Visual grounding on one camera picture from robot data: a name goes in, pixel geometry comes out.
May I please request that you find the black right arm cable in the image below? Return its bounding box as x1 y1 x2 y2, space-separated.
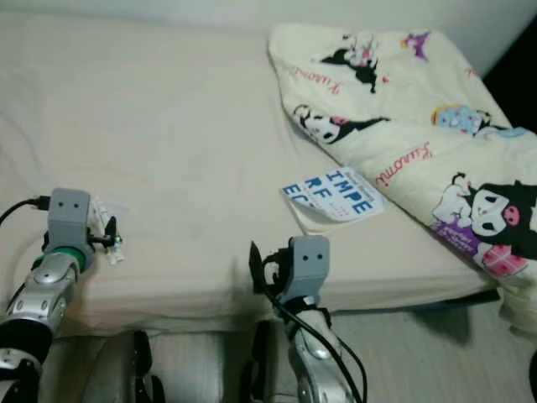
260 256 370 403

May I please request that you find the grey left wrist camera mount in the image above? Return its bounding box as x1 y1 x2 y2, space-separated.
45 187 94 251

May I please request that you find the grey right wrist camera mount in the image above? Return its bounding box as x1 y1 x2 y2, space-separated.
289 235 331 305

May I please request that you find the silver black left robot leg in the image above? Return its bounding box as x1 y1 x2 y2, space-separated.
88 329 167 403

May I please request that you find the small white wrapper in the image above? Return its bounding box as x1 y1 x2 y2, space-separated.
88 197 128 266

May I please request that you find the cream cartoon print blanket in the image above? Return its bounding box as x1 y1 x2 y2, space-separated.
267 23 537 341

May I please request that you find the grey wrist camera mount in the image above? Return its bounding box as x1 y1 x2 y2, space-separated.
45 187 94 251
289 235 331 305

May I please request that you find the cream sheeted bed mattress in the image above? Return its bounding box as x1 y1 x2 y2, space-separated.
0 8 513 338

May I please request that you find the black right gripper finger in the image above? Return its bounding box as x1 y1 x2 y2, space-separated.
248 240 271 296

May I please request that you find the white book with blue lettering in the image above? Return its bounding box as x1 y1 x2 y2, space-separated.
281 165 385 236

